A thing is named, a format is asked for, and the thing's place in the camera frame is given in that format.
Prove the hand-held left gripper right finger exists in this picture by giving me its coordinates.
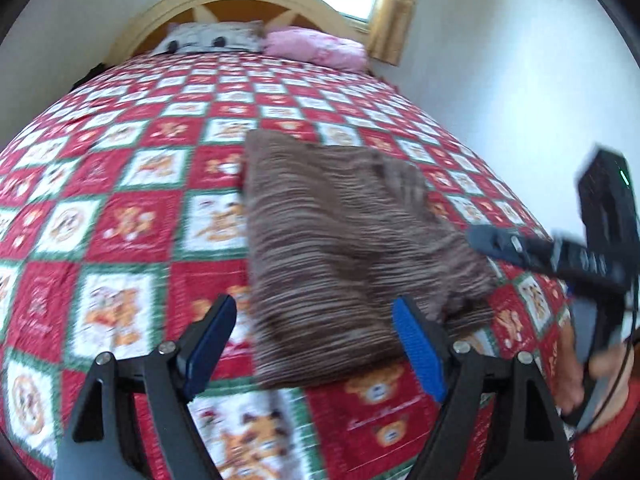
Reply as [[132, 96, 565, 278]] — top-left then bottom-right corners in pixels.
[[392, 295, 573, 480]]

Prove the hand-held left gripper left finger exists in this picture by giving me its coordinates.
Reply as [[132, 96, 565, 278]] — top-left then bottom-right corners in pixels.
[[52, 294, 238, 480]]

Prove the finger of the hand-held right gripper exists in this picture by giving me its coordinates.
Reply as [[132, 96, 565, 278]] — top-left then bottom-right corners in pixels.
[[467, 224, 566, 277]]

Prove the brown knit sweater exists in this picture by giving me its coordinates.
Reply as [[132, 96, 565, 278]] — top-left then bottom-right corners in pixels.
[[242, 129, 501, 391]]

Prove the person's right hand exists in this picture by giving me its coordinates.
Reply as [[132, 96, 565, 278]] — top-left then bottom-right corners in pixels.
[[557, 310, 633, 416]]

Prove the red checkered bear print quilt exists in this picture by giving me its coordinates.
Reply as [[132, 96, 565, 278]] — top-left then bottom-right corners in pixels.
[[0, 52, 586, 480]]

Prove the person's red clothing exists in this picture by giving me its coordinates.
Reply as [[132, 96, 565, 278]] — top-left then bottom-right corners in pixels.
[[565, 395, 637, 480]]

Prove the yellow patterned curtain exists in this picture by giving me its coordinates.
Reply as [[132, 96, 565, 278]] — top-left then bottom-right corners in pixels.
[[367, 0, 428, 66]]

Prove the pink pillow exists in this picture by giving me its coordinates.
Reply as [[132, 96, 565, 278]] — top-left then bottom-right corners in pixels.
[[262, 28, 368, 73]]

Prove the dark object beside bed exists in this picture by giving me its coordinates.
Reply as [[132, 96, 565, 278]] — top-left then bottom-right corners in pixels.
[[72, 62, 108, 91]]

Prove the grey patterned pillow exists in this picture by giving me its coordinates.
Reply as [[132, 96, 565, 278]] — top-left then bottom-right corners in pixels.
[[150, 20, 266, 56]]

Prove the black cable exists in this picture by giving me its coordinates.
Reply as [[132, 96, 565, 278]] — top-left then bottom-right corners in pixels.
[[562, 305, 640, 433]]

